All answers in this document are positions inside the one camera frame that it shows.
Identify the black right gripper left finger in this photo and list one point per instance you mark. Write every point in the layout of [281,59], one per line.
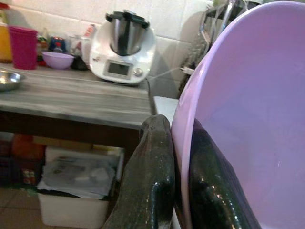
[149,171]

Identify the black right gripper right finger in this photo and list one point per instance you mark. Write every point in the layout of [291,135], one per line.
[214,190]

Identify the large lilac plastic bowl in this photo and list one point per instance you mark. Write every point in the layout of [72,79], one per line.
[245,107]

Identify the stack of papers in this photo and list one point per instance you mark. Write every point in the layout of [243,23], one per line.
[76,171]

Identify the white plastic storage box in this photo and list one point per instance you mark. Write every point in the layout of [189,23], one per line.
[71,210]

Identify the grey wooden kitchen table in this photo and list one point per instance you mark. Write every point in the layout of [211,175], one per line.
[71,95]

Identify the orange bag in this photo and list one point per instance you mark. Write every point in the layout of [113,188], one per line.
[27,146]

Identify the white kitchen food processor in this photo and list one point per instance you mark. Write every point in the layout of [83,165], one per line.
[124,47]

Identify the small lilac plastic bowl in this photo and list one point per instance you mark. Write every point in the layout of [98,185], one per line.
[58,59]

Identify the steel metal bowl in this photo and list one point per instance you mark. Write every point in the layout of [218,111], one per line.
[8,80]

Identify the magenta plastic cup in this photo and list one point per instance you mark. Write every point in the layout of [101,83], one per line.
[23,47]

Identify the orange juice bottle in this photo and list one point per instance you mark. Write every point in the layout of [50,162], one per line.
[4,40]

